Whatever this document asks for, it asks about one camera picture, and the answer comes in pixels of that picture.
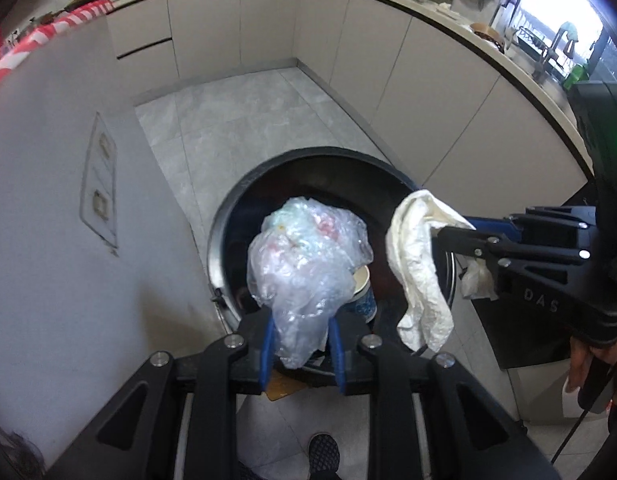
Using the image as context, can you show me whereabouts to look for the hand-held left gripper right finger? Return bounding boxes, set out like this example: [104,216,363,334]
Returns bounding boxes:
[328,310,559,480]

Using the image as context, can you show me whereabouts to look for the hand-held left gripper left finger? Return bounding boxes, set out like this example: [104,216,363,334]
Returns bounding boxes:
[48,305,276,480]

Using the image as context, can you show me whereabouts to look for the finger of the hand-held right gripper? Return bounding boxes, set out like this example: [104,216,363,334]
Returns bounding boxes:
[461,206,596,241]
[431,230,591,266]

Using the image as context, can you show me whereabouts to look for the white paper towel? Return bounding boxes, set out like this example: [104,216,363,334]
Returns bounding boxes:
[385,189,499,353]

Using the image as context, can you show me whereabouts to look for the blue paper bowl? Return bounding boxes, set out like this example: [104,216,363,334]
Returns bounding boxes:
[345,265,378,323]

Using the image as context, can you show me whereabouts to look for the clear plastic bag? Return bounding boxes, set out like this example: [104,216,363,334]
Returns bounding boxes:
[247,196,374,370]

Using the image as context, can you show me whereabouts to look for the black round trash bin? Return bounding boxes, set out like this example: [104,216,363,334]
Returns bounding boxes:
[207,146,459,388]

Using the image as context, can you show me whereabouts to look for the person's right hand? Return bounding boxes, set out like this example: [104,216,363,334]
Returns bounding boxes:
[565,325,617,428]

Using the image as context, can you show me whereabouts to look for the cardboard piece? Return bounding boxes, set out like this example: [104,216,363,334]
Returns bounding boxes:
[266,375,309,402]

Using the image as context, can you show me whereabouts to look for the black shoe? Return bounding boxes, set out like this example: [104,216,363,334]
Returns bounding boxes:
[307,432,341,480]

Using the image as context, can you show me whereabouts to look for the green container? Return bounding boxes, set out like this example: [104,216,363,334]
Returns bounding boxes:
[563,65,589,92]

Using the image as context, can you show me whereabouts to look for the metal faucet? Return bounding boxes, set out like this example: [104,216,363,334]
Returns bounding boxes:
[533,22,581,81]

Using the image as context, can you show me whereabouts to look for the copper bowl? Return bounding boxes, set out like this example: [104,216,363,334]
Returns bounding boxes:
[471,22,504,46]

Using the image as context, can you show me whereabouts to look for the kitchen window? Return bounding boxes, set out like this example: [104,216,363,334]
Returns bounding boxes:
[513,0,617,86]

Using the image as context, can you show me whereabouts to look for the grey kitchen island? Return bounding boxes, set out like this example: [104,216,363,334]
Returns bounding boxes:
[0,15,239,480]

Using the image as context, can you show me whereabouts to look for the lower kitchen cabinets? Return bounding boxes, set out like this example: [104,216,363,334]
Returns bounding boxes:
[106,0,594,221]

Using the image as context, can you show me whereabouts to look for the red white checked tablecloth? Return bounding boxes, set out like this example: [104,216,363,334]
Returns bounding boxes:
[0,0,114,93]

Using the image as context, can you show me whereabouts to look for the black cable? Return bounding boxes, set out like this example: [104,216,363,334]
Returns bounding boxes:
[551,410,596,466]

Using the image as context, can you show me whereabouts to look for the wall socket panel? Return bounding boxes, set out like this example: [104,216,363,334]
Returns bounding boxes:
[80,111,119,256]

